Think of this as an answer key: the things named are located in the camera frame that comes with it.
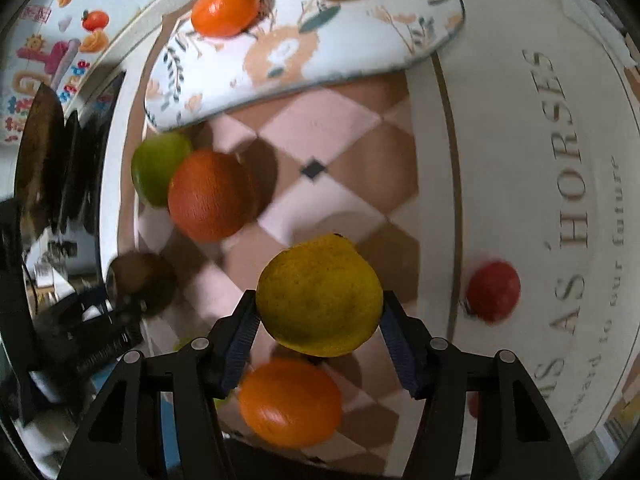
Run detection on colourful wall sticker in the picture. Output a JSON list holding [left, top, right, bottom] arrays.
[[0, 0, 111, 146]]

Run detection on reddish brown apple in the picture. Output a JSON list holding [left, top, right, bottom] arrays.
[[106, 251, 177, 316]]

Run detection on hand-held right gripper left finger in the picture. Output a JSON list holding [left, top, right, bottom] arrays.
[[57, 290, 261, 480]]

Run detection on floral oval plate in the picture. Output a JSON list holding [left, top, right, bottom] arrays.
[[144, 0, 466, 133]]

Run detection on dark reddish orange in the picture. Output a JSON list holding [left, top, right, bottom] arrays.
[[167, 148, 257, 243]]

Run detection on checkered table mat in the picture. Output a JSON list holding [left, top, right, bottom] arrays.
[[100, 0, 640, 480]]

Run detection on black frying pan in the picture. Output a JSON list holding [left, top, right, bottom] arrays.
[[14, 82, 68, 226]]

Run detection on bright orange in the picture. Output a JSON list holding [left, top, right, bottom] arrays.
[[237, 358, 343, 450], [191, 0, 261, 38]]

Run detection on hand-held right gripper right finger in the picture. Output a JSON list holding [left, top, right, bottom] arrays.
[[380, 290, 583, 480]]

